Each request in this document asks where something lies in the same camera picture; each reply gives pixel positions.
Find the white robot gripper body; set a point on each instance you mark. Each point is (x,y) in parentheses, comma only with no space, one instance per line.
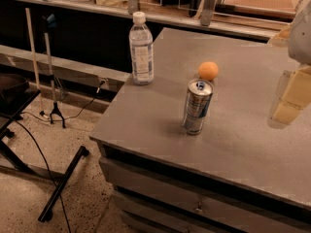
(301,39)

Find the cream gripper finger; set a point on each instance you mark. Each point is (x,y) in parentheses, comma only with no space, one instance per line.
(281,38)
(293,95)

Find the silver redbull can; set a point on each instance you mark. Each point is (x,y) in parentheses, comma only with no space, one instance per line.
(199,95)

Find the orange ball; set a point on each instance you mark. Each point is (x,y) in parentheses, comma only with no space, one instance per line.
(208,70)

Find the grey drawer cabinet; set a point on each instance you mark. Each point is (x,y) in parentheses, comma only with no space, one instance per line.
(240,174)

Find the clear plastic water bottle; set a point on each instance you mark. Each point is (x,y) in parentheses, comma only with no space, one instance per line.
(141,50)

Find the black tripod stand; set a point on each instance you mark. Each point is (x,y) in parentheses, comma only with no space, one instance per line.
(48,24)

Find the white thin stick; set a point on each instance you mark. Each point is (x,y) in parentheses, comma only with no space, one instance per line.
(34,61)

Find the grey wall shelf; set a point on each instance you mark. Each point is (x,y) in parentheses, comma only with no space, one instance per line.
(260,19)

